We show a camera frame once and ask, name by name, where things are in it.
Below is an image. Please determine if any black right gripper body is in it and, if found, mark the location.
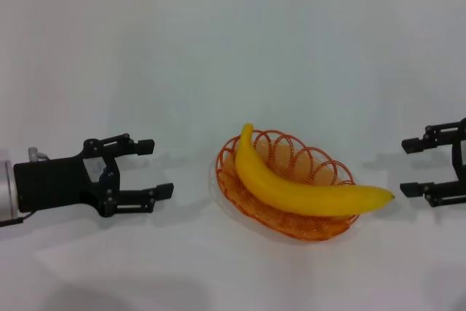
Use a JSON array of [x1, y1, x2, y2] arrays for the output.
[[450, 137, 466, 184]]

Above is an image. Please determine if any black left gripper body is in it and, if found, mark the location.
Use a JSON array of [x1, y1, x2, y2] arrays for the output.
[[13, 138, 121, 219]]

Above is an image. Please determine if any orange plastic wire basket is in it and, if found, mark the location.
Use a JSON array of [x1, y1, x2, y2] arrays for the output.
[[215, 129, 361, 242]]

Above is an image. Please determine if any yellow banana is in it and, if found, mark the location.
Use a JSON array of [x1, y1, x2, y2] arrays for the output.
[[234, 123, 396, 217]]

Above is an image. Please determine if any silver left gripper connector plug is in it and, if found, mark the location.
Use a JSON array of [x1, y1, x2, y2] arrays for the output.
[[28, 146, 49, 162]]

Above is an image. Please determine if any thin dark cable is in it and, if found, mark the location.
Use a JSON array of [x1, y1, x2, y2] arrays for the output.
[[0, 214, 36, 228]]

